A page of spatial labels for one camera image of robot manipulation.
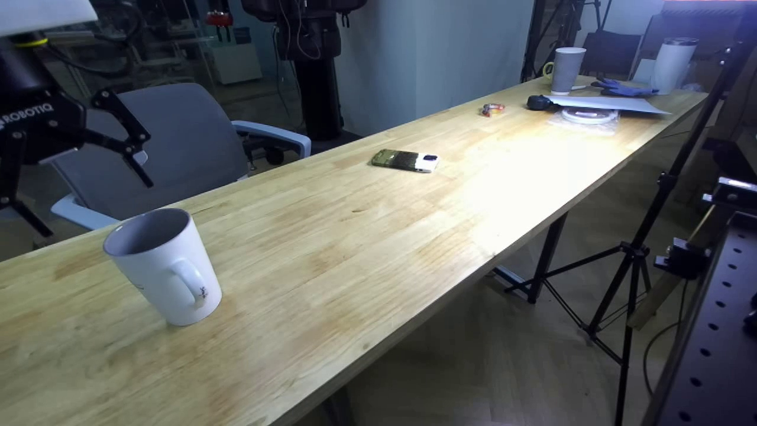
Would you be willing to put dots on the grey office chair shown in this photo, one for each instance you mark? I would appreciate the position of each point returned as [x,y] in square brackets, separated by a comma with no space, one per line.
[189,150]

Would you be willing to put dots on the black tripod stand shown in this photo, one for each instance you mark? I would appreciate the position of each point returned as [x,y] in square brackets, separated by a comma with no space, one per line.
[632,257]

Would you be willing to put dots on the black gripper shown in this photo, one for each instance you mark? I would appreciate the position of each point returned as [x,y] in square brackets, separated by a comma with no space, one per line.
[32,109]

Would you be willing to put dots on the black computer mouse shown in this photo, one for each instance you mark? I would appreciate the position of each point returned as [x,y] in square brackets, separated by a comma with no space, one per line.
[537,103]

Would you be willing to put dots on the black perforated breadboard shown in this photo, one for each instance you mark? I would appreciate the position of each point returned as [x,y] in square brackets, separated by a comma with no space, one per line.
[709,355]

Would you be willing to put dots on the black silver device box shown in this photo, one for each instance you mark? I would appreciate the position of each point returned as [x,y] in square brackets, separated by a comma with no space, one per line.
[732,192]

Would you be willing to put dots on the silver flat laptop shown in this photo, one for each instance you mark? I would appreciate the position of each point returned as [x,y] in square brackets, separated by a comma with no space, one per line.
[610,105]

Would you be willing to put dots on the green gold flat device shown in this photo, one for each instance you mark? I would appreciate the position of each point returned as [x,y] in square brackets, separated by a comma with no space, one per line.
[397,160]

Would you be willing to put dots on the white round dish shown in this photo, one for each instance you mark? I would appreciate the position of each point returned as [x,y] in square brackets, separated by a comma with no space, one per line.
[589,120]

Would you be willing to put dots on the black chair back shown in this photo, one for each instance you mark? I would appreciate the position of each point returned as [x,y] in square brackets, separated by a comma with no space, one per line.
[610,53]

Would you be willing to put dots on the white cabinet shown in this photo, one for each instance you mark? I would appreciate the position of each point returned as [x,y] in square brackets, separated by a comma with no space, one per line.
[235,62]

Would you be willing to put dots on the black clamp block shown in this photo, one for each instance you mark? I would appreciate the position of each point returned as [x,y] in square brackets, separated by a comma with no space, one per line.
[682,258]

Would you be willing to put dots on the white ceramic mug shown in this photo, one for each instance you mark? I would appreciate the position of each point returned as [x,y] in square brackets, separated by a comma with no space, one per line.
[160,276]

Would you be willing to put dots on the glass office partition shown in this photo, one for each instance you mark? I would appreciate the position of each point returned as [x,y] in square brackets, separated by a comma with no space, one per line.
[156,55]

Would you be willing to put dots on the black table leg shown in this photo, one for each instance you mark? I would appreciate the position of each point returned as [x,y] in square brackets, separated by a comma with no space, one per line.
[547,257]

